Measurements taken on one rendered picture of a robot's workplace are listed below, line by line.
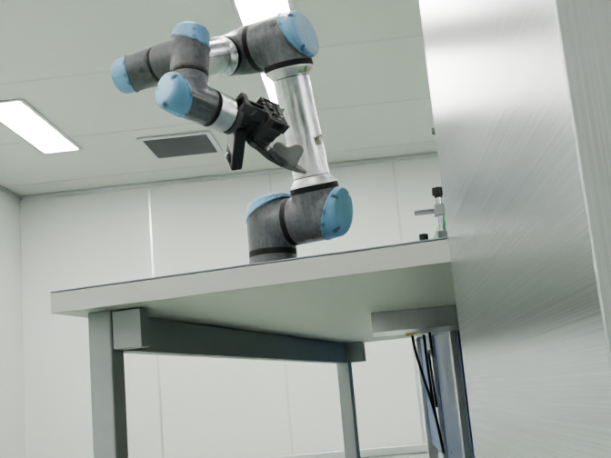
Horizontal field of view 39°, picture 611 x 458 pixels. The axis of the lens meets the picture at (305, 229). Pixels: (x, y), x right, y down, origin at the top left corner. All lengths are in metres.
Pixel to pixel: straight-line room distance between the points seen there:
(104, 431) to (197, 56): 0.73
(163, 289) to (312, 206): 0.75
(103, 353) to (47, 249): 7.27
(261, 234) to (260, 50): 0.43
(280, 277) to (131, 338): 0.27
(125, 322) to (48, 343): 7.16
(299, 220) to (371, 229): 6.10
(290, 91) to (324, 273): 0.87
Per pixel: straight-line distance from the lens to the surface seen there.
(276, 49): 2.01
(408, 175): 8.20
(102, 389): 1.39
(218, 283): 1.26
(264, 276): 1.24
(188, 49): 1.70
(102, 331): 1.39
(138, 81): 1.78
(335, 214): 1.96
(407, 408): 7.95
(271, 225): 2.03
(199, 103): 1.66
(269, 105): 1.77
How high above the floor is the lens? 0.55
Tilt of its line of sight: 11 degrees up
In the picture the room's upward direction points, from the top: 5 degrees counter-clockwise
